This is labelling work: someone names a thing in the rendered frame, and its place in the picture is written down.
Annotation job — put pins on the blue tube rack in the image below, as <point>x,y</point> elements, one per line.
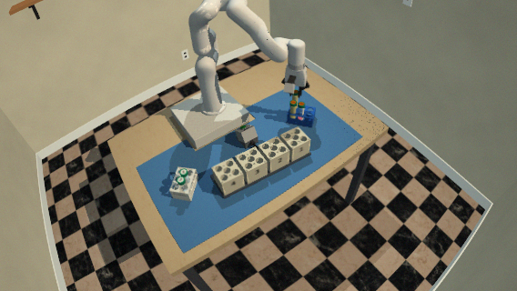
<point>308,121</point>

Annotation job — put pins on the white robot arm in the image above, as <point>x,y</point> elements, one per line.
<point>205,45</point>

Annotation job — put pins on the blue flat mat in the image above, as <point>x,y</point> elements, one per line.
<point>208,213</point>

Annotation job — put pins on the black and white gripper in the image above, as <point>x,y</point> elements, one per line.
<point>300,81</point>

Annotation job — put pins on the green-capped sample tube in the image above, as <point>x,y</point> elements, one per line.
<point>301,106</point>
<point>293,105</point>

